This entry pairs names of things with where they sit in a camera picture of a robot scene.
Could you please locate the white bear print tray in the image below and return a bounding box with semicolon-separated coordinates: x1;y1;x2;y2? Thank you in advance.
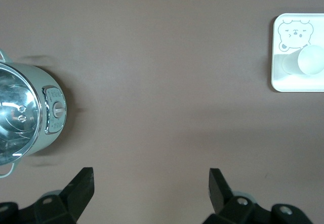
269;13;324;93

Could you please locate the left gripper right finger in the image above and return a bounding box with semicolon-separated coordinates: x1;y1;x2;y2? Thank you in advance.
202;168;314;224

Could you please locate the glass pot lid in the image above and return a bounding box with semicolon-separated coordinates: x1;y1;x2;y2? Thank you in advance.
0;61;43;166

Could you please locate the brown table mat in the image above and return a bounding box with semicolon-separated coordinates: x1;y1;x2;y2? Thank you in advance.
0;0;324;224

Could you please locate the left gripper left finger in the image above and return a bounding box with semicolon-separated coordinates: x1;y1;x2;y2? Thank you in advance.
0;167;95;224

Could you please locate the white paper cup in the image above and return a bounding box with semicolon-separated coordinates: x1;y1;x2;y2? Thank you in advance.
282;44;324;76

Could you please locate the green electric cooking pot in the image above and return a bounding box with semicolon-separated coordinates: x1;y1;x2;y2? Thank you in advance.
0;49;68;179

